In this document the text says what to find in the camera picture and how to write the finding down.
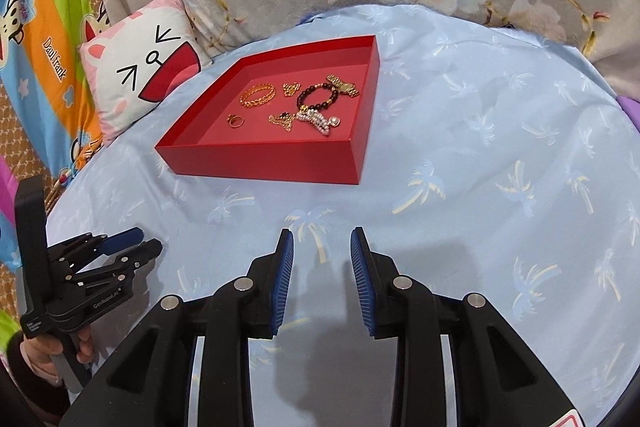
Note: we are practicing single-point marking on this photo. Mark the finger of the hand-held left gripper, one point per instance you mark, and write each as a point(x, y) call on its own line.
point(142, 252)
point(125, 237)

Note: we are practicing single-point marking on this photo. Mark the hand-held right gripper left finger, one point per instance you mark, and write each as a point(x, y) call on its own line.
point(282, 287)

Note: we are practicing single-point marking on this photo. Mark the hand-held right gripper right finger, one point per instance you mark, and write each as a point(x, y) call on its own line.
point(362, 287)

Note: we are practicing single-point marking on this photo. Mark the red cardboard box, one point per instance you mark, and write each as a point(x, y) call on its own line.
point(260, 157)

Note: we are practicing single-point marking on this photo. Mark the gold hoop earring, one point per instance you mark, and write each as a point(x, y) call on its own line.
point(234, 123)
point(290, 89)

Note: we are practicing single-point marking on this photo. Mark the gold wristwatch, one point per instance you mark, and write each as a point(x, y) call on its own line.
point(345, 84)

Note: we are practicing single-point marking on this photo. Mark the person's left forearm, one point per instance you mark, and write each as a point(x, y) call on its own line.
point(17, 377)

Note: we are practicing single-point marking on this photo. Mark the person's left hand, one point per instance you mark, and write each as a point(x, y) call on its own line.
point(42, 352)

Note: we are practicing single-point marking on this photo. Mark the white pink cat pillow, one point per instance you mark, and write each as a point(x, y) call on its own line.
point(125, 72)

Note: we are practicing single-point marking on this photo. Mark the colourful cartoon blanket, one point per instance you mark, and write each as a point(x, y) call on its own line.
point(45, 47)

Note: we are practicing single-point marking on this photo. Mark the purple flat object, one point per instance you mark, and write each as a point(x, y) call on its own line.
point(631, 109)

